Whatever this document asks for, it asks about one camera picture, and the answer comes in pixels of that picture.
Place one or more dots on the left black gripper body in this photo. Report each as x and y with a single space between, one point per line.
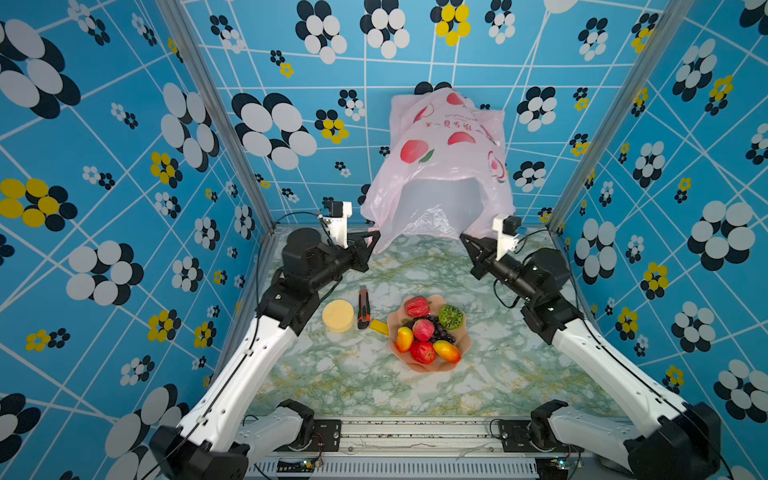
337 262

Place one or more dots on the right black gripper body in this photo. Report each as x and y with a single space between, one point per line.
512 275

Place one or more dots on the green kiwi half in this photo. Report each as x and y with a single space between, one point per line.
451 317

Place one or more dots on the pink plastic bag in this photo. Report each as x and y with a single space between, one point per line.
445 174

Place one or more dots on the pink peach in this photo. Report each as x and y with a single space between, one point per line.
422 329

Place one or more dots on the orange yellow mango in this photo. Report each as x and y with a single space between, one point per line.
447 351

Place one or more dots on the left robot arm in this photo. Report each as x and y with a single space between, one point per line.
212 441

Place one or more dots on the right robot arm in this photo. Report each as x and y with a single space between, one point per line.
666 437

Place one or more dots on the yellow round sponge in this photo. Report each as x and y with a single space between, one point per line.
338 316

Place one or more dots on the yellow flat piece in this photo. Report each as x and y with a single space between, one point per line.
379 327

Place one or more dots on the red strawberry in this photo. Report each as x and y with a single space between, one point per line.
417 307

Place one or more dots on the pink scalloped fruit plate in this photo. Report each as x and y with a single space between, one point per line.
399 319

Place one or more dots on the small yellow red mango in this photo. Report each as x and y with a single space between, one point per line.
404 339

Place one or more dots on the dark purple grape bunch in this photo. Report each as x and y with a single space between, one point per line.
440 333

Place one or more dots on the red apple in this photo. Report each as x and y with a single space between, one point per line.
422 353

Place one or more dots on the left green circuit board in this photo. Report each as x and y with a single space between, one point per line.
298 466

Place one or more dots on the green circuit board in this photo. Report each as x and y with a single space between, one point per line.
298 466
552 469

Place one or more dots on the right green circuit board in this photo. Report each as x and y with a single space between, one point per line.
552 469

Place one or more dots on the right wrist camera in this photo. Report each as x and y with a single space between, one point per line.
506 228

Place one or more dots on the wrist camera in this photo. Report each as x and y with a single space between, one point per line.
506 228
336 221

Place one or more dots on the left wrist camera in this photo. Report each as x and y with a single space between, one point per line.
336 221

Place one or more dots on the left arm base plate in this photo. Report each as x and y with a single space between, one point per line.
322 435

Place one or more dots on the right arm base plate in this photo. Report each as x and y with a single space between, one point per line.
516 437

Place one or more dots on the aluminium front rail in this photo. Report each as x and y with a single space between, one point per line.
419 449

